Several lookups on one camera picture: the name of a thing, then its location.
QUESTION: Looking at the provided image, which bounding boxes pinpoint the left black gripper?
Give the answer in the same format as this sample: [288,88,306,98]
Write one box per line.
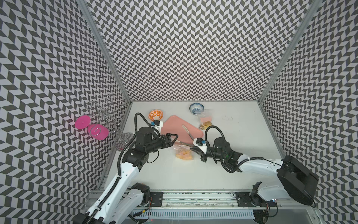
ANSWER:
[146,133,179,154]

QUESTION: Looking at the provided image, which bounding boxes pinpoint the pink plastic tray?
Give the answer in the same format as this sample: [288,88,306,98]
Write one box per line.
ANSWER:
[161,115,204,139]

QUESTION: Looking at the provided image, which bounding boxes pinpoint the orange patterned small bowl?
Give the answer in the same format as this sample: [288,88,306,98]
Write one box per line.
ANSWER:
[148,109,164,121]

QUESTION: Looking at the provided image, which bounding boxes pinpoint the pink round disc upper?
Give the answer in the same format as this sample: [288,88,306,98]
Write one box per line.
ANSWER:
[75,115,91,130]

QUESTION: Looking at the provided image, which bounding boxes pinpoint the metal base rail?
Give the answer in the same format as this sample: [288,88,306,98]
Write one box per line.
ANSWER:
[131,190,314,223]

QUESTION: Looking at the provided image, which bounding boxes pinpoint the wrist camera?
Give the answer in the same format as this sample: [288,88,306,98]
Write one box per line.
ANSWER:
[151,120,164,135]
[193,138,208,154]

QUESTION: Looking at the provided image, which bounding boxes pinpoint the metal tongs white tips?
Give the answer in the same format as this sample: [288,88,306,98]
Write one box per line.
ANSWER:
[178,125,194,146]

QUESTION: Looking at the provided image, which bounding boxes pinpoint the wire spiral stand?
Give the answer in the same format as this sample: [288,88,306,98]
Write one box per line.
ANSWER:
[85,94,134,152]

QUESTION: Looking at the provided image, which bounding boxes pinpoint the pink round disc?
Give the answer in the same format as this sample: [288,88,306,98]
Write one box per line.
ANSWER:
[75,115,91,130]
[88,124,109,141]

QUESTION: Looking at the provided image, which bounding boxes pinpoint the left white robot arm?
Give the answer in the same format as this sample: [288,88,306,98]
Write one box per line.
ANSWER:
[72,133,178,224]

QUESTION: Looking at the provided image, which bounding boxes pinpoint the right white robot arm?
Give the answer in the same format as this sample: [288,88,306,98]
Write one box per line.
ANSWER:
[190,145,318,207]

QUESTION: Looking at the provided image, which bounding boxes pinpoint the pink round disc lower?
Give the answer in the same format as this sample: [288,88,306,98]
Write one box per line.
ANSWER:
[88,124,109,141]

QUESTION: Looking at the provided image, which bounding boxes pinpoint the clear resealable bag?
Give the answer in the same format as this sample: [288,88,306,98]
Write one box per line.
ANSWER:
[173,145,194,161]
[198,109,213,130]

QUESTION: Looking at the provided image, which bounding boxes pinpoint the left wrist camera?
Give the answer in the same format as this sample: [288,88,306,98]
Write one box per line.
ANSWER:
[151,120,164,135]

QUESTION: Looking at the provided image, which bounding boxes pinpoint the blue patterned small bowl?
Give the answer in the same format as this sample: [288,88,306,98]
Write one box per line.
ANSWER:
[189,103,205,115]

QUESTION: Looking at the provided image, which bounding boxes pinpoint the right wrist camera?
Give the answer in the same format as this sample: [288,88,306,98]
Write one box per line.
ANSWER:
[193,138,208,154]

